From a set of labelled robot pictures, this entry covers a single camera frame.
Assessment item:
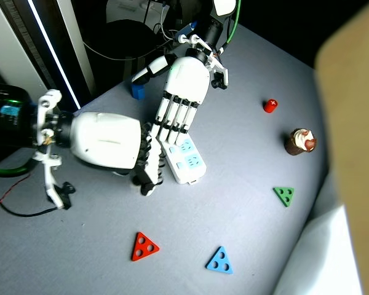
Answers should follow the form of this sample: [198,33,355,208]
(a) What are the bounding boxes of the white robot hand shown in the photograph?
[131,54,210,145]
[70,111,166,197]

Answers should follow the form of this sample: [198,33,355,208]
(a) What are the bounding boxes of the white power strip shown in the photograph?
[158,136,208,186]

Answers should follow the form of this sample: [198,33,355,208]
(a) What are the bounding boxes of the blue hexagonal block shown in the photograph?
[131,82,146,100]

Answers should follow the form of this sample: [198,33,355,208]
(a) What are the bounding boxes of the black round bag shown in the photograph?
[82,20,170,81]

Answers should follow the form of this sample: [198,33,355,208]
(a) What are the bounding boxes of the red cylinder white cross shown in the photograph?
[263,98,279,114]

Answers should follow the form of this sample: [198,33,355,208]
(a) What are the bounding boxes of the white background box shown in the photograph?
[106,0,170,25]

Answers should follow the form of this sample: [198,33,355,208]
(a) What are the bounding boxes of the grey table cloth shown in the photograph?
[0,18,331,295]

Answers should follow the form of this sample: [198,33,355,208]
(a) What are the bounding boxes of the white and black equipment stand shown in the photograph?
[0,0,97,111]

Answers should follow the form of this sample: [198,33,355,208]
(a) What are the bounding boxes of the red triangle block three holes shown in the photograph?
[130,232,160,262]

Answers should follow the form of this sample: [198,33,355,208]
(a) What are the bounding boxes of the toy chocolate cupcake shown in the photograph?
[284,127,317,157]

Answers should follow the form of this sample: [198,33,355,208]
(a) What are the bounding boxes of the green triangle block three holes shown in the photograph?
[272,186,295,208]

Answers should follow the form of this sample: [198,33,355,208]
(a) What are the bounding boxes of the blue triangle block three holes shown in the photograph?
[205,246,234,275]

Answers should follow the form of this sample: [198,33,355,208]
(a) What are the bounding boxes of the tan blurred panel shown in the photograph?
[314,0,369,295]

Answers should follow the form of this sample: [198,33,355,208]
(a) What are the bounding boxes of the white backdrop sheet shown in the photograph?
[272,171,365,295]

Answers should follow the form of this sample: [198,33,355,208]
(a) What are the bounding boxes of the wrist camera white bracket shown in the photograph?
[32,88,77,210]
[207,58,230,90]

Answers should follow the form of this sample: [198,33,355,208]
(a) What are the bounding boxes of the thin black background cable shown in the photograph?
[82,39,170,61]

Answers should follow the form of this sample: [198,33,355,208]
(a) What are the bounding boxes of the black camera cable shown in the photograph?
[0,177,60,218]

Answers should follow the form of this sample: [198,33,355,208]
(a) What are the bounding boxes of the thin red wire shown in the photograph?
[0,173,31,215]

